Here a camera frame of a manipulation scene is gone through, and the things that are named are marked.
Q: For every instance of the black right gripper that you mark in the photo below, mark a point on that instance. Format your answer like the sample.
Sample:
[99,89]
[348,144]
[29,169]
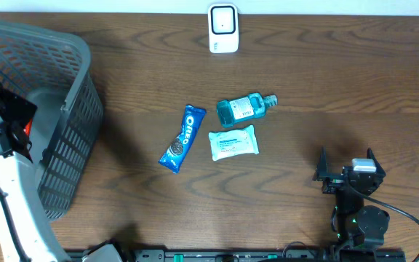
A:
[334,180]

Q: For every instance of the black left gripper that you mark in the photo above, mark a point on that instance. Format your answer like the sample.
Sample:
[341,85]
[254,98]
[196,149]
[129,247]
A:
[11,106]

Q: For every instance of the red Nescafe stick packet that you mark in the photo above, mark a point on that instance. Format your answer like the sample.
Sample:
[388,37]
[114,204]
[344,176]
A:
[27,129]

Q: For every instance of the blue mouthwash bottle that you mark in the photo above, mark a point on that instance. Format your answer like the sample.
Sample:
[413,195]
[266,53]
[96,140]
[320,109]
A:
[252,106]

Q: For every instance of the white wet wipes pack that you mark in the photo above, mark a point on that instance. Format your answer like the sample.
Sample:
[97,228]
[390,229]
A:
[233,143]

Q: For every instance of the blue Oreo cookie pack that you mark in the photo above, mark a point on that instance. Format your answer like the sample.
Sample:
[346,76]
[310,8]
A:
[174,156]

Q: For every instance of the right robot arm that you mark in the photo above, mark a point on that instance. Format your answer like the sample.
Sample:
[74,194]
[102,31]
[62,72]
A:
[360,227]

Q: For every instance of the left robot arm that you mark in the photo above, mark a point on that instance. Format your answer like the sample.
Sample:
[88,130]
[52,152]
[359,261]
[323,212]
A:
[25,231]

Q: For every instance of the grey plastic shopping basket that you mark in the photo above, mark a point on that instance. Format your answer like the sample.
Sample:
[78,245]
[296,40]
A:
[51,70]

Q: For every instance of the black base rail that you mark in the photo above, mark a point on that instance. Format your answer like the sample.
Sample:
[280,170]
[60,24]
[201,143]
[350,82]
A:
[296,254]

